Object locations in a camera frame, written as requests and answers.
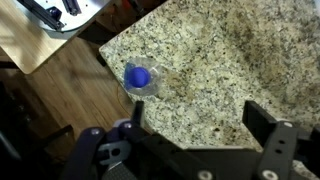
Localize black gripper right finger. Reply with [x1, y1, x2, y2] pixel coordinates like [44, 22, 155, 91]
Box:
[242, 100, 320, 180]

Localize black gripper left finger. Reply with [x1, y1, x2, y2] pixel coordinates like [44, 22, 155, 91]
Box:
[60, 101, 218, 180]

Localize clear bottle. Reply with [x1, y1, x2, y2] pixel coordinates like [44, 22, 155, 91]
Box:
[123, 57, 163, 96]

